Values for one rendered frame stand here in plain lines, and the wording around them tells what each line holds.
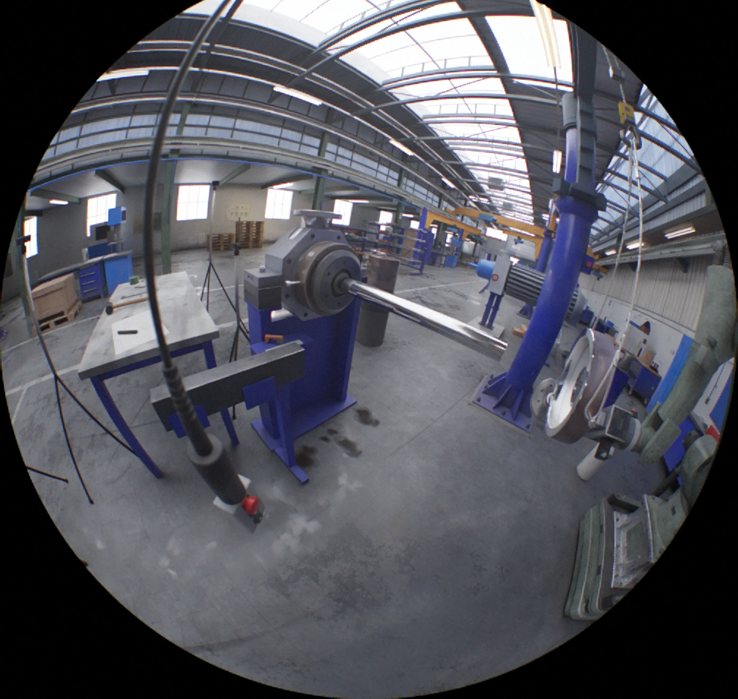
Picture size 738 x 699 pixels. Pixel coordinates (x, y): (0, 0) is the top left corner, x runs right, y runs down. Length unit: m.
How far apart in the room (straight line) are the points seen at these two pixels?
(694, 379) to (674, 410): 0.16
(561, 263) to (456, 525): 2.12
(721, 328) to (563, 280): 1.48
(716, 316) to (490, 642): 1.77
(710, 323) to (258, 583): 2.25
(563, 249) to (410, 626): 2.72
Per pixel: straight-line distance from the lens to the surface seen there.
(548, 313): 2.23
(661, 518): 1.91
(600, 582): 1.83
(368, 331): 2.72
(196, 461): 0.27
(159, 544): 1.62
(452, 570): 1.52
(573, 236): 2.26
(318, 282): 1.01
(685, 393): 1.32
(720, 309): 1.35
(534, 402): 1.10
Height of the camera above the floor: 1.35
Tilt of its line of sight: 25 degrees down
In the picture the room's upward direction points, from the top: 10 degrees clockwise
